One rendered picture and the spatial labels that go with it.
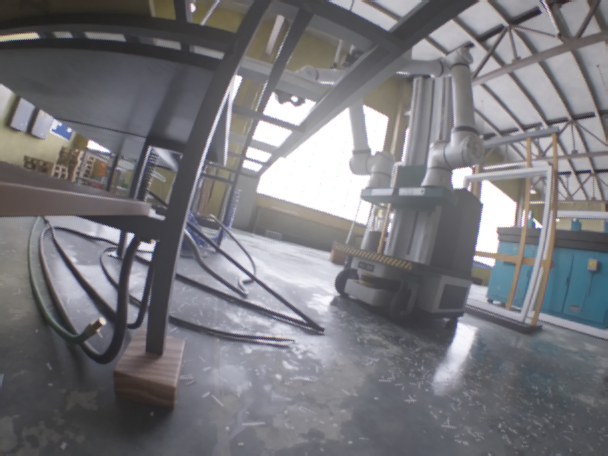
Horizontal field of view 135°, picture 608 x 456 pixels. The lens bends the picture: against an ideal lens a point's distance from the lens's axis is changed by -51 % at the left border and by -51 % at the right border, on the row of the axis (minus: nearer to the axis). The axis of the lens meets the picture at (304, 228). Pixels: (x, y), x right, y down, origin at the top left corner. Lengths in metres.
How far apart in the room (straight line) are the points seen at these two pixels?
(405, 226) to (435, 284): 0.51
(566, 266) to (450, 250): 2.59
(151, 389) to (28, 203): 0.32
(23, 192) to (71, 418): 0.32
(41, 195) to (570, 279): 4.04
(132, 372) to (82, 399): 0.10
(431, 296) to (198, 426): 1.23
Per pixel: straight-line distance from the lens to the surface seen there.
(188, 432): 0.42
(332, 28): 0.77
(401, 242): 1.73
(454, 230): 1.66
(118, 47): 0.60
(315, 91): 1.07
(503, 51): 11.14
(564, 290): 3.94
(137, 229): 0.41
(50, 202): 0.19
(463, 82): 1.55
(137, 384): 0.43
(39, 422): 0.42
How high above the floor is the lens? 0.31
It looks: 2 degrees up
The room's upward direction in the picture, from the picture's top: 14 degrees clockwise
